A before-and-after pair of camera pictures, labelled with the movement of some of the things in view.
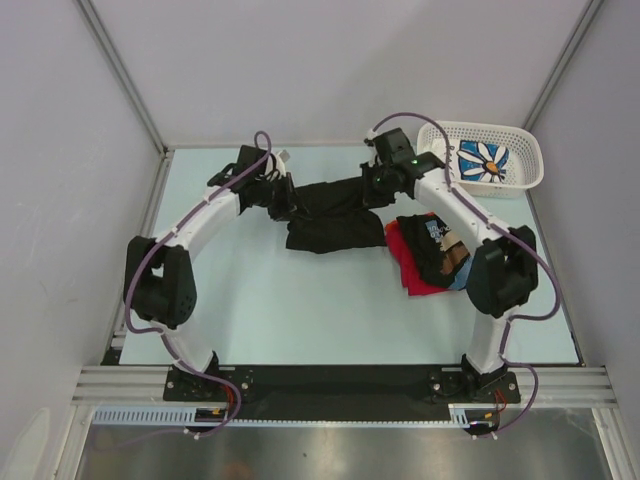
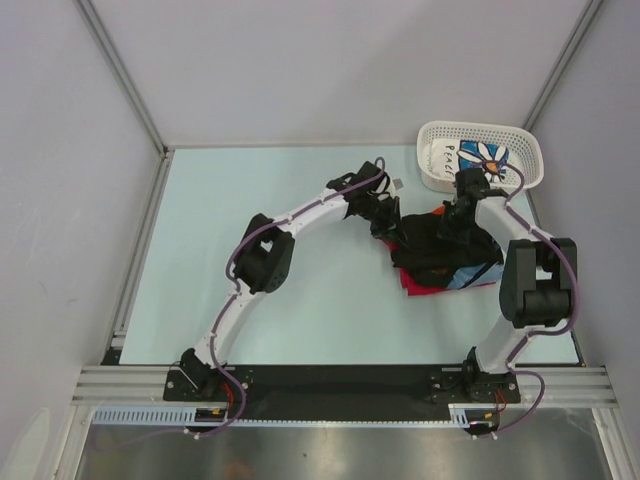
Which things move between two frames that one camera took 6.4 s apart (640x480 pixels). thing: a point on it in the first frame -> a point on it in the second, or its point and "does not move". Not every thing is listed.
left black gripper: [290, 199] -> [391, 220]
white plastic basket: [492, 159] does not move
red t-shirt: [410, 274] does not move
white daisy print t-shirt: [478, 160] does not move
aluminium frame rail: [555, 386] does not move
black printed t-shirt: [333, 215] -> [436, 261]
